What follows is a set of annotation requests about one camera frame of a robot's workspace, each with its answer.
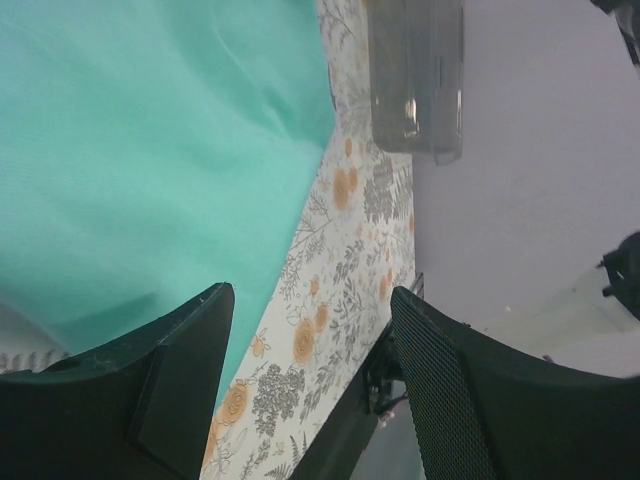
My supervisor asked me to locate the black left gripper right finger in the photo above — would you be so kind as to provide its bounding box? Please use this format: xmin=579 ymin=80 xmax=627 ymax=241
xmin=390 ymin=287 xmax=639 ymax=479

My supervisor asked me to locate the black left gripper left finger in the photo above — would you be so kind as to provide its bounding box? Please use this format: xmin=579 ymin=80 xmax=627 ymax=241
xmin=1 ymin=283 xmax=235 ymax=479

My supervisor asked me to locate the teal green t-shirt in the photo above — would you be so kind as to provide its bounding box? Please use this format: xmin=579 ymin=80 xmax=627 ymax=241
xmin=1 ymin=1 xmax=335 ymax=388

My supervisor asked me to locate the floral patterned table mat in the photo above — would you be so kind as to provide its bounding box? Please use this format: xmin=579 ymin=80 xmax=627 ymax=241
xmin=0 ymin=0 xmax=426 ymax=480

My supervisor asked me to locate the clear plastic bin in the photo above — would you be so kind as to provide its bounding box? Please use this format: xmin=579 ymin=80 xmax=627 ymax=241
xmin=367 ymin=0 xmax=465 ymax=165

